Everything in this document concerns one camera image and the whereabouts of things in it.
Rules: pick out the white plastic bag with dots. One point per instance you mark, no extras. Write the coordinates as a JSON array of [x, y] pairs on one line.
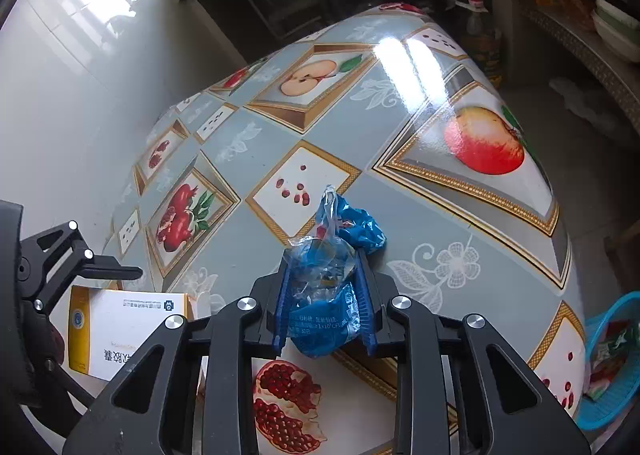
[[580, 100]]

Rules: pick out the white and yellow carton box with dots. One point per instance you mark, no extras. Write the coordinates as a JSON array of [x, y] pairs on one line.
[[125, 330]]

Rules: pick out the blue plastic basket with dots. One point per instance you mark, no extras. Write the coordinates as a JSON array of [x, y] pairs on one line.
[[607, 412]]

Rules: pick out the green snack wrapper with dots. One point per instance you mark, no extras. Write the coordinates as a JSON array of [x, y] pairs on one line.
[[615, 342]]

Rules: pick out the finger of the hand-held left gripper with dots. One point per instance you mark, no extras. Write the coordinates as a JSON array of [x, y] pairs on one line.
[[115, 269]]

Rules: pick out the cooking oil bottle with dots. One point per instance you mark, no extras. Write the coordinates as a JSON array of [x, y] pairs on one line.
[[482, 50]]

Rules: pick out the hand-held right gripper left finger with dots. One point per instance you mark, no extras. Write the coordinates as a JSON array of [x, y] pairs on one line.
[[281, 315]]

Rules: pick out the blue plastic wrapper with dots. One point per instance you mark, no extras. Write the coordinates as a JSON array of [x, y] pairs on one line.
[[325, 325]]

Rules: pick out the grey stone shelf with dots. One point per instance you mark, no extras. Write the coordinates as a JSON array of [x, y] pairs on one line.
[[590, 60]]

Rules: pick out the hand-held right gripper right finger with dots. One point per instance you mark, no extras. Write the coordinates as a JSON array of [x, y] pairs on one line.
[[367, 315]]

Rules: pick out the fruit printed tablecloth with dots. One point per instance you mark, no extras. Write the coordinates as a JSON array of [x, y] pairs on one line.
[[425, 215]]

